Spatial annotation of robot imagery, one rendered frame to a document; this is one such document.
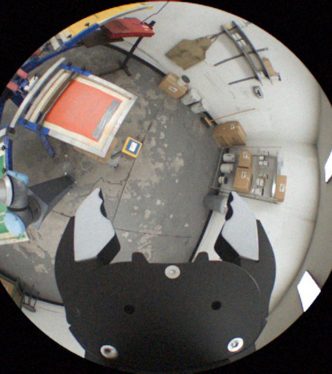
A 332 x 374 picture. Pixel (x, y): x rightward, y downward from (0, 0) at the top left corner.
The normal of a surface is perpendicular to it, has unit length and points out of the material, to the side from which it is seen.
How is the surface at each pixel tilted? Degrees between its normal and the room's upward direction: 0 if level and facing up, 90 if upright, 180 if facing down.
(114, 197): 0
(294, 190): 90
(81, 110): 0
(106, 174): 0
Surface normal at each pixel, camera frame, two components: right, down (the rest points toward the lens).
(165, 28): -0.34, 0.94
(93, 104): 0.55, 0.15
